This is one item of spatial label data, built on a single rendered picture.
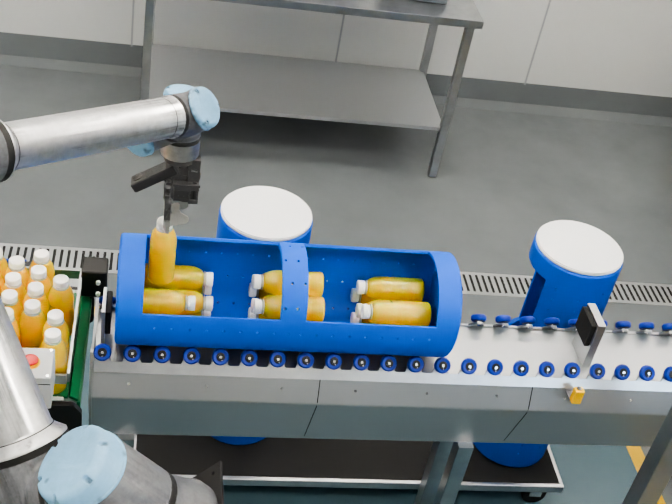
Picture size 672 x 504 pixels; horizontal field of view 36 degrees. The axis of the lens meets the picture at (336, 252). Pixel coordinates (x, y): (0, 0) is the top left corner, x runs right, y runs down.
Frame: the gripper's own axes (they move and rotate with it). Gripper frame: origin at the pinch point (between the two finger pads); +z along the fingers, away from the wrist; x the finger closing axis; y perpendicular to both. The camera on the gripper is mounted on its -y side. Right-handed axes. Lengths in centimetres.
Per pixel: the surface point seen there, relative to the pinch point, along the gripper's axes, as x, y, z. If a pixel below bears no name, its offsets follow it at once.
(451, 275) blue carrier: -4, 74, 8
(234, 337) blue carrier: -13.6, 19.0, 24.1
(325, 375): -11, 45, 38
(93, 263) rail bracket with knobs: 21.2, -17.9, 30.0
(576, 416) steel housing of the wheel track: -13, 119, 49
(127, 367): -10.8, -6.9, 38.3
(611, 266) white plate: 29, 137, 26
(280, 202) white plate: 52, 36, 26
